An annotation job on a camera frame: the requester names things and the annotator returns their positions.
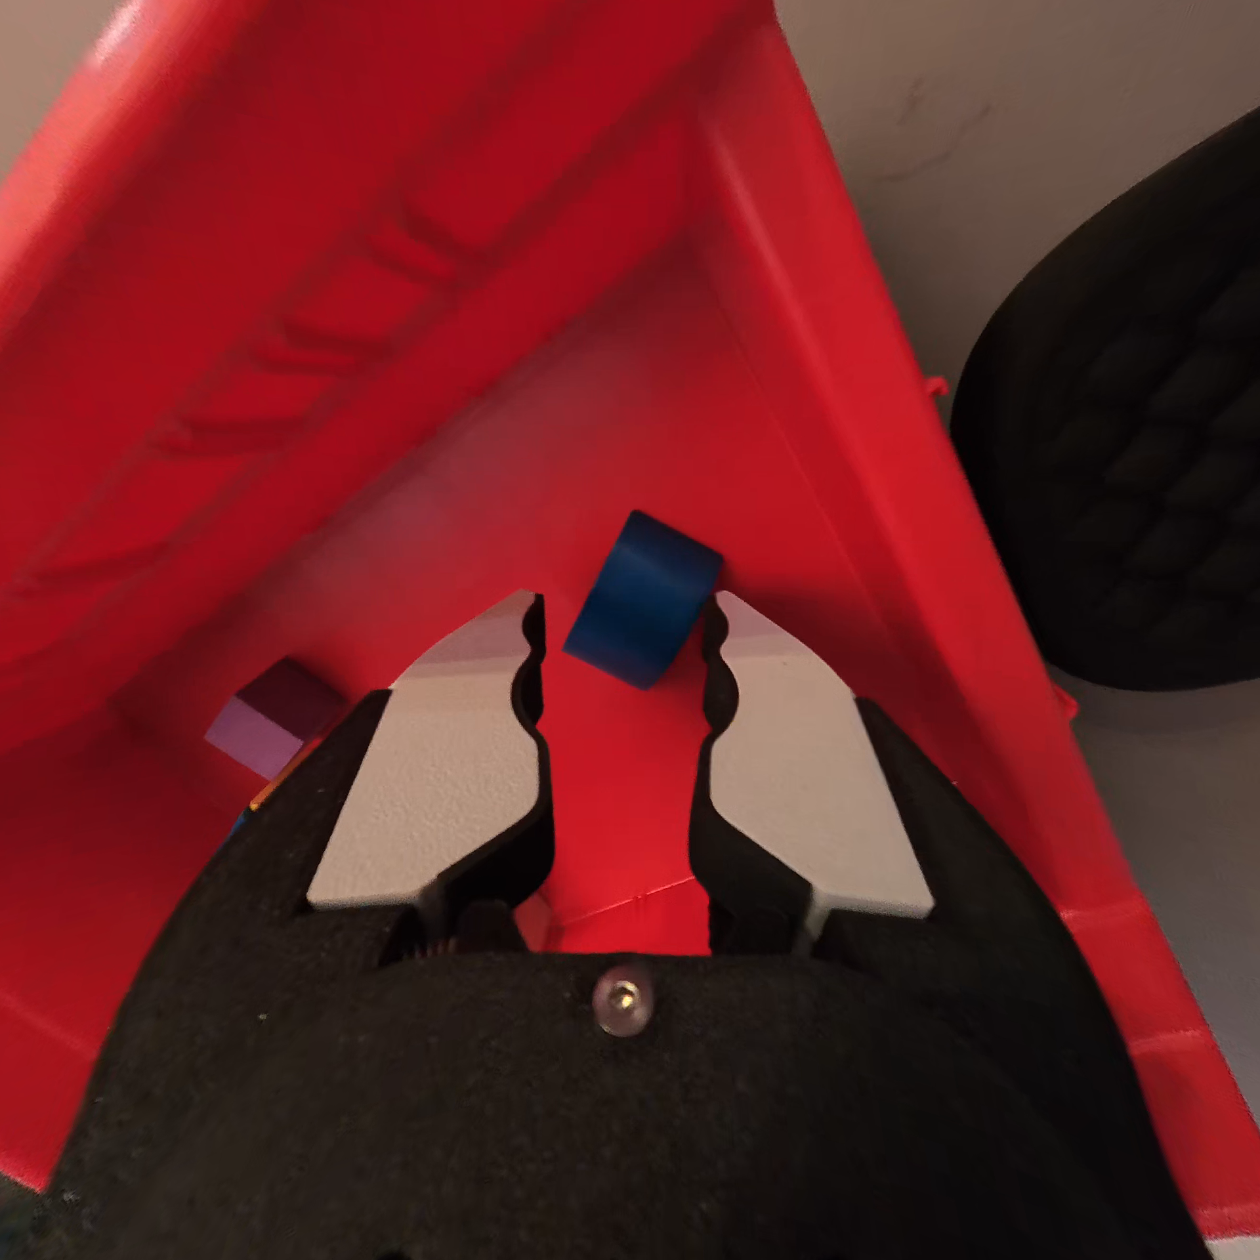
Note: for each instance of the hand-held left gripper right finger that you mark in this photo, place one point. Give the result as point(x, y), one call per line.
point(817, 787)

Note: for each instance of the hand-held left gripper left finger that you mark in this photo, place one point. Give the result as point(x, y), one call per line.
point(434, 787)

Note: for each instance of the purple wooden cube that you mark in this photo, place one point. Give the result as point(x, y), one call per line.
point(270, 723)

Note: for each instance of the blue half-cylinder block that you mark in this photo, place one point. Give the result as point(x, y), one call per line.
point(640, 601)

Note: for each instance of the red plastic bin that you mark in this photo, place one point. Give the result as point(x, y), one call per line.
point(591, 392)

